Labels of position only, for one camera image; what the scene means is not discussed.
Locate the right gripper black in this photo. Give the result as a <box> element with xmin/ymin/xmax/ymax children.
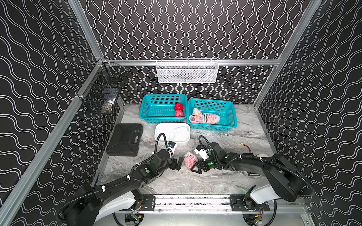
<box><xmin>189</xmin><ymin>156</ymin><xmax>218</xmax><ymax>175</ymax></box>

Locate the white foam net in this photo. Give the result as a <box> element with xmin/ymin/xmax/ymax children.
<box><xmin>171</xmin><ymin>126</ymin><xmax>189</xmax><ymax>134</ymax></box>
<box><xmin>169</xmin><ymin>131</ymin><xmax>190</xmax><ymax>143</ymax></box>

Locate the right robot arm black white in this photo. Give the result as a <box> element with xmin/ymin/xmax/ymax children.
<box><xmin>184</xmin><ymin>142</ymin><xmax>315</xmax><ymax>226</ymax></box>

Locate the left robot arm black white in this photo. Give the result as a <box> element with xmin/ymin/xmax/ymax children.
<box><xmin>55</xmin><ymin>141</ymin><xmax>181</xmax><ymax>226</ymax></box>

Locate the white plastic tray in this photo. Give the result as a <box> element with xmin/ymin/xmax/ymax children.
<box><xmin>154</xmin><ymin>122</ymin><xmax>191</xmax><ymax>145</ymax></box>

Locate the black plastic tool case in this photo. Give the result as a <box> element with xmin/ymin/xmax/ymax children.
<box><xmin>106</xmin><ymin>123</ymin><xmax>143</xmax><ymax>157</ymax></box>

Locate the right teal plastic basket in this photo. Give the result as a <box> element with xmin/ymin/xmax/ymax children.
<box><xmin>187</xmin><ymin>98</ymin><xmax>238</xmax><ymax>132</ymax></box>

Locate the teal plastic basket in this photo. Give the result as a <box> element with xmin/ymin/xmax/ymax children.
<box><xmin>187</xmin><ymin>98</ymin><xmax>238</xmax><ymax>132</ymax></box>
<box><xmin>140</xmin><ymin>94</ymin><xmax>188</xmax><ymax>124</ymax></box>

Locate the left teal plastic basket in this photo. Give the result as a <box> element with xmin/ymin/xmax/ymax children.
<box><xmin>140</xmin><ymin>94</ymin><xmax>188</xmax><ymax>124</ymax></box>

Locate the object in black basket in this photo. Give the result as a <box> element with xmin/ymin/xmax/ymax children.
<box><xmin>101</xmin><ymin>98</ymin><xmax>116</xmax><ymax>113</ymax></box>

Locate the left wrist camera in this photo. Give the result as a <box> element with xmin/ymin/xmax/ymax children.
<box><xmin>167</xmin><ymin>141</ymin><xmax>177</xmax><ymax>149</ymax></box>

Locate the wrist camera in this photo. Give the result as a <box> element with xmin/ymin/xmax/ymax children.
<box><xmin>194</xmin><ymin>145</ymin><xmax>209</xmax><ymax>161</ymax></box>
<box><xmin>167</xmin><ymin>141</ymin><xmax>177</xmax><ymax>149</ymax></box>

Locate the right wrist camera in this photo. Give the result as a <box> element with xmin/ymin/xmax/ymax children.
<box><xmin>194</xmin><ymin>145</ymin><xmax>209</xmax><ymax>161</ymax></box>

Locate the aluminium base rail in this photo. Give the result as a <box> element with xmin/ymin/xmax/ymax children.
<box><xmin>81</xmin><ymin>194</ymin><xmax>306</xmax><ymax>214</ymax></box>

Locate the white wire wall basket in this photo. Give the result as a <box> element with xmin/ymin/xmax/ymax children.
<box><xmin>156</xmin><ymin>58</ymin><xmax>219</xmax><ymax>83</ymax></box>

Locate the black wire wall basket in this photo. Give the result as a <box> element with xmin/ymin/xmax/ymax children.
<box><xmin>80</xmin><ymin>62</ymin><xmax>129</xmax><ymax>115</ymax></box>

